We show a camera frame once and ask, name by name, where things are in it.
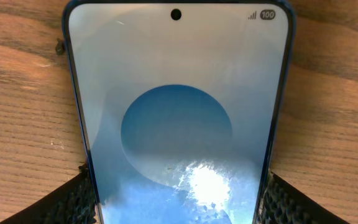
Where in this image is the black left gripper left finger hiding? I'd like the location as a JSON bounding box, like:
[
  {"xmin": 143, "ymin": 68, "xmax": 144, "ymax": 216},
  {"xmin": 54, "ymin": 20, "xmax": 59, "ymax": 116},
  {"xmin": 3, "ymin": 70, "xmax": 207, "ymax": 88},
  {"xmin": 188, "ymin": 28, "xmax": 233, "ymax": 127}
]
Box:
[{"xmin": 0, "ymin": 164, "xmax": 97, "ymax": 224}]

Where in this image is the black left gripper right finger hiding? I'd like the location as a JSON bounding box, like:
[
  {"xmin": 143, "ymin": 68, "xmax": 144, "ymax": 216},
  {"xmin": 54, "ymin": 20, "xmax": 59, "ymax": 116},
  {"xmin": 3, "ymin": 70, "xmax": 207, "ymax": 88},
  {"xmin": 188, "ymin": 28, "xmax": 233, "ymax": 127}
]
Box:
[{"xmin": 255, "ymin": 172, "xmax": 349, "ymax": 224}]

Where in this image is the blue Galaxy smartphone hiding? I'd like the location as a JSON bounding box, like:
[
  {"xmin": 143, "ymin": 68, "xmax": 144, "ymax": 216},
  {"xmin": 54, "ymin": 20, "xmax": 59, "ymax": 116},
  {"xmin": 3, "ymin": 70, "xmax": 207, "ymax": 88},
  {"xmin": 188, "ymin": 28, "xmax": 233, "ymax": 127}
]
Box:
[{"xmin": 62, "ymin": 1, "xmax": 295, "ymax": 224}]

